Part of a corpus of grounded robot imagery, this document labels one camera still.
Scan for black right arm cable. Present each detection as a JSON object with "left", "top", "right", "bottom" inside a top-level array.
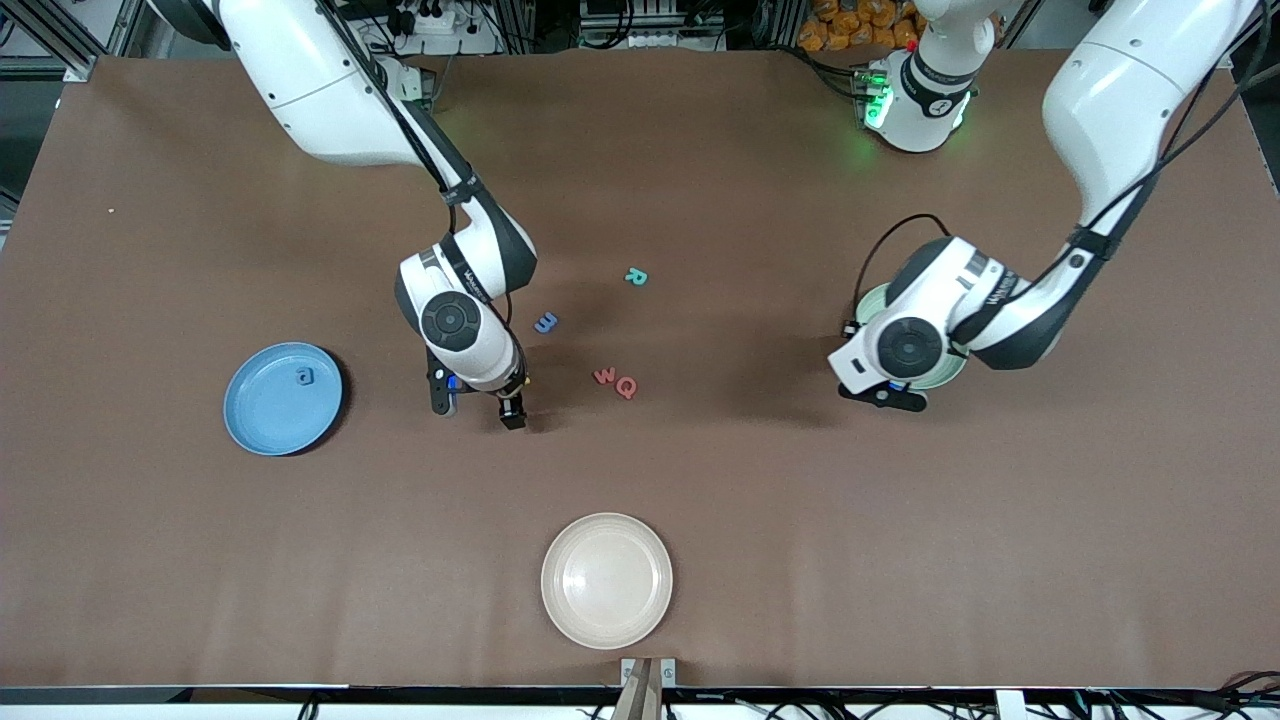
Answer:
[{"left": 320, "top": 0, "right": 516, "bottom": 331}]

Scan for beige camera post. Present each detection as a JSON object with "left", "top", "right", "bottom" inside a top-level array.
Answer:
[{"left": 612, "top": 660, "right": 663, "bottom": 720}]

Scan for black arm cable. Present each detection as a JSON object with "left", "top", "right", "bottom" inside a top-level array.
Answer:
[
  {"left": 853, "top": 0, "right": 1266, "bottom": 326},
  {"left": 320, "top": 0, "right": 516, "bottom": 331}
]

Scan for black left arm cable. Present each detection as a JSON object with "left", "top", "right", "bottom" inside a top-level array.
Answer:
[{"left": 853, "top": 0, "right": 1266, "bottom": 326}]

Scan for beige plate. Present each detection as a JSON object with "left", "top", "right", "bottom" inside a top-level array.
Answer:
[{"left": 541, "top": 512, "right": 674, "bottom": 650}]

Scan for metal mounting bracket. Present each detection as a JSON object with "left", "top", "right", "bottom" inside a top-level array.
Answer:
[{"left": 620, "top": 657, "right": 678, "bottom": 689}]

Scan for aluminium frame profile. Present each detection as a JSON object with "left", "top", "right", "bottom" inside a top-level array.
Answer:
[{"left": 0, "top": 0, "right": 151, "bottom": 81}]

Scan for orange snack packets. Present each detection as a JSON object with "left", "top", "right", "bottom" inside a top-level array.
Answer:
[{"left": 797, "top": 0, "right": 926, "bottom": 53}]

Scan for pale green plate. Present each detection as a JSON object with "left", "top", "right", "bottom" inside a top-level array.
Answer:
[{"left": 853, "top": 282, "right": 970, "bottom": 391}]

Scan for blue plate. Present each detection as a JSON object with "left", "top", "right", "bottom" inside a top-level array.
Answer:
[{"left": 223, "top": 342, "right": 344, "bottom": 457}]

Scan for grey electronics rack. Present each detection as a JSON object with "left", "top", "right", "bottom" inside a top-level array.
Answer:
[{"left": 578, "top": 0, "right": 728, "bottom": 51}]

